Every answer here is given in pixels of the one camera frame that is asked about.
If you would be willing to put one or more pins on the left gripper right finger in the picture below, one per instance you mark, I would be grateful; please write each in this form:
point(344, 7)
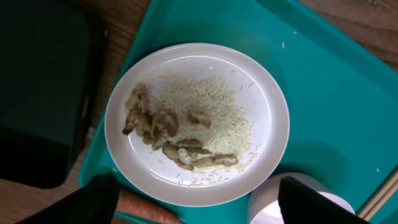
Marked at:
point(299, 204)

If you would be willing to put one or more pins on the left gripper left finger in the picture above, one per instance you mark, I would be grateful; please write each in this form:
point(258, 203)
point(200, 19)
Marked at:
point(95, 203)

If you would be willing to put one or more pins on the orange carrot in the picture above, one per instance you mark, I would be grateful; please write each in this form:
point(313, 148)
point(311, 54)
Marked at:
point(137, 206)

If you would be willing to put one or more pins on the white bowl middle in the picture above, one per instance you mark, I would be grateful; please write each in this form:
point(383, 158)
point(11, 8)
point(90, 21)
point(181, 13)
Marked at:
point(263, 206)

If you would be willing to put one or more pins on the left wooden chopstick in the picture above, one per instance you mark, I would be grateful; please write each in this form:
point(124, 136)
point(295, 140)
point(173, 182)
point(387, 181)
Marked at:
point(382, 194)

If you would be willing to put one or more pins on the white plate with food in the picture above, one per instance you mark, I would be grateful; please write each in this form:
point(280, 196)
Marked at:
point(256, 90)

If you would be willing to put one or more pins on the peanut shells and rice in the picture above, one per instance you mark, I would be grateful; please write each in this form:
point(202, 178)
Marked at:
point(195, 122)

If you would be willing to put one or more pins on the black plastic bin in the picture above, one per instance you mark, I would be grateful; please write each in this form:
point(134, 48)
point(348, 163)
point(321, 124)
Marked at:
point(50, 57)

